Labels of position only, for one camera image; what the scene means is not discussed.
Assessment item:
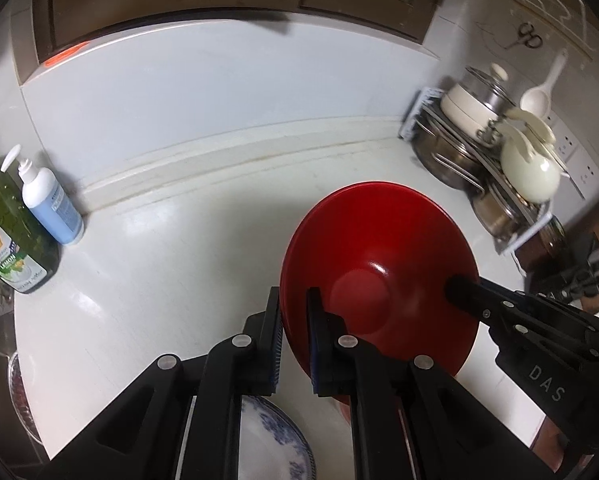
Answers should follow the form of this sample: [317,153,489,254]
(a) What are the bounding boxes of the white and blue pump bottle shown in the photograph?
[0,145,85,246]

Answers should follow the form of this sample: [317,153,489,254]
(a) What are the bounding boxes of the white wall outlet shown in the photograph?
[577,157,599,187]
[554,127,580,158]

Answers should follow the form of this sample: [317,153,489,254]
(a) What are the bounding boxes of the blue floral plate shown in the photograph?
[239,395,316,480]

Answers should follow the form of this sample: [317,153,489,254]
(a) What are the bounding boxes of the white rice spoon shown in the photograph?
[519,52,569,117]

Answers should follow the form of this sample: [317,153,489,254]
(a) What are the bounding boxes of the small steel pot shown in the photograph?
[472,185,530,239]

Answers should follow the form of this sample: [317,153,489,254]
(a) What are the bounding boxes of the glass jar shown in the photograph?
[519,215,569,272]

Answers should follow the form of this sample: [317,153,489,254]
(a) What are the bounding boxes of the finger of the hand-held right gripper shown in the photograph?
[444,271,599,357]

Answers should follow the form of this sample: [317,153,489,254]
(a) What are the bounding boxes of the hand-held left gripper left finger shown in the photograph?
[39,287,285,480]

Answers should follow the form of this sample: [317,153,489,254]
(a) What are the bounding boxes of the white wire hanging rack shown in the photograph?
[499,0,596,57]

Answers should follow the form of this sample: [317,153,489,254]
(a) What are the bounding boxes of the green dish soap bottle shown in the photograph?
[0,152,62,293]

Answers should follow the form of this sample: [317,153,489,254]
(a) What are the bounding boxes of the white pot with lid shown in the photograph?
[439,62,511,133]

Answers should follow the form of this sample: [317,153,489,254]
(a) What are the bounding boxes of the white pot rack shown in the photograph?
[399,87,553,256]

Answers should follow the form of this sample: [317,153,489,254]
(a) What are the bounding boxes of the hanging black scissors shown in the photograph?
[504,22,543,52]

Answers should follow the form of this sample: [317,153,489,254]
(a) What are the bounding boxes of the black knife block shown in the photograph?
[529,235,599,311]

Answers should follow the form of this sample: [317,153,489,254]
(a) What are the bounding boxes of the cream ceramic pot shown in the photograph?
[499,122,563,204]

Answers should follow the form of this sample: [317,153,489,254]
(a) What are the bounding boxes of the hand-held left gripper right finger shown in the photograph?
[307,287,555,480]

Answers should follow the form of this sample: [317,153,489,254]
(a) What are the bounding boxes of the black kitchen scissors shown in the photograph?
[554,269,599,302]

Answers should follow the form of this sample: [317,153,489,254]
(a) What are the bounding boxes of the red and black bowl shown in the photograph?
[279,181,480,423]

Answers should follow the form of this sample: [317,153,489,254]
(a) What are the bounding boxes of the large steel pot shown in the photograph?
[412,125,486,192]

